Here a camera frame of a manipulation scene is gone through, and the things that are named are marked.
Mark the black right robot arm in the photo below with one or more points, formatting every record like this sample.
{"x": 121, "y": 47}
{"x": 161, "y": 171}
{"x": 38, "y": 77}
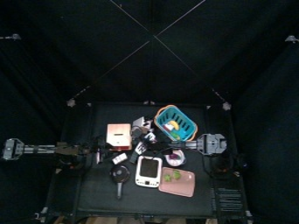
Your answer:
{"x": 210, "y": 143}

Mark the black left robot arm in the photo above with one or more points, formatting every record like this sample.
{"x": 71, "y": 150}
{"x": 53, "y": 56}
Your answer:
{"x": 39, "y": 149}

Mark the green starfruit bottom piece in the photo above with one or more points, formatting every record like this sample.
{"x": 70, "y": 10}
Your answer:
{"x": 168, "y": 177}

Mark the green starfruit piece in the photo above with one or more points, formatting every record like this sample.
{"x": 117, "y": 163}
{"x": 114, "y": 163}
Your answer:
{"x": 177, "y": 174}
{"x": 168, "y": 177}

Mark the green starfruit top piece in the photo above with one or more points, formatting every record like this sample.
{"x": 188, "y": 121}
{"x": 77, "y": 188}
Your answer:
{"x": 177, "y": 174}

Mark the copper brown box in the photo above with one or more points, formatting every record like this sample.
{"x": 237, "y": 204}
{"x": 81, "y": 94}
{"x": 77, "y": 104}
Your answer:
{"x": 120, "y": 135}

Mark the white kitchen scale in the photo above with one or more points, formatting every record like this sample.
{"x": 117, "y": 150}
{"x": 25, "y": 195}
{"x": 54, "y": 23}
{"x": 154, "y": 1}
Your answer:
{"x": 149, "y": 172}

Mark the black toy frying pan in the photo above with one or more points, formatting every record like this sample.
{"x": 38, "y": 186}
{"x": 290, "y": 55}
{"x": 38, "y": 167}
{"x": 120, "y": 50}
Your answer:
{"x": 120, "y": 174}

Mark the green toy vegetable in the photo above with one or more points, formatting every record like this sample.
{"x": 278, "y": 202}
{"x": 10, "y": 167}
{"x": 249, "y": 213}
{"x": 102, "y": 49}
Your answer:
{"x": 176, "y": 136}

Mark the white and red toy food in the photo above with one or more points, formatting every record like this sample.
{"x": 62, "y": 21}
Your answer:
{"x": 169, "y": 127}

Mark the grey white toy appliance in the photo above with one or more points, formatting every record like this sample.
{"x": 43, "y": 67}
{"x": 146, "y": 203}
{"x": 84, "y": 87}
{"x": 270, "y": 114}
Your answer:
{"x": 138, "y": 122}

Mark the purple toy food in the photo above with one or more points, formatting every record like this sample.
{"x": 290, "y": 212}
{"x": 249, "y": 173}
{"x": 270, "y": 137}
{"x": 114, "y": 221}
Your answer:
{"x": 174, "y": 157}

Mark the small white bowl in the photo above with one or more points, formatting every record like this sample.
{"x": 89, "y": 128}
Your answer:
{"x": 176, "y": 159}

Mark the yellow toy banana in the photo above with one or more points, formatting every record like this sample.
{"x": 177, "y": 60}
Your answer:
{"x": 174, "y": 124}

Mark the teal basket with orange rim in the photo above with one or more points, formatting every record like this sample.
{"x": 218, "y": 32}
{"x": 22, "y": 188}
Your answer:
{"x": 176, "y": 122}

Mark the pink cutting board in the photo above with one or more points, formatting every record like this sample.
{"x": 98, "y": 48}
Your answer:
{"x": 178, "y": 183}

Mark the grey frame corner clamp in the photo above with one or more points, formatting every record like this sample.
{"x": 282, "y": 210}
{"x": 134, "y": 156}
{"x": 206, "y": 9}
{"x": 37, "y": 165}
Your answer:
{"x": 71, "y": 102}
{"x": 226, "y": 106}
{"x": 15, "y": 37}
{"x": 292, "y": 38}

